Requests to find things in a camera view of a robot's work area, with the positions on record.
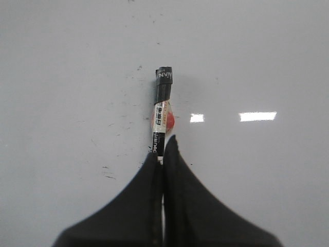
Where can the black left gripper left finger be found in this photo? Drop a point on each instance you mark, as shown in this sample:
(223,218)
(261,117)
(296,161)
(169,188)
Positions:
(132,218)

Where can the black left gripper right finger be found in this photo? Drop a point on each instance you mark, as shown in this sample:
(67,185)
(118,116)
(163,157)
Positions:
(195,217)

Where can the black whiteboard marker with label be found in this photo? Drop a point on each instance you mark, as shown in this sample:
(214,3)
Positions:
(162,120)

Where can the white whiteboard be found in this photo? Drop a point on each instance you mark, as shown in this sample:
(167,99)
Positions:
(249,96)

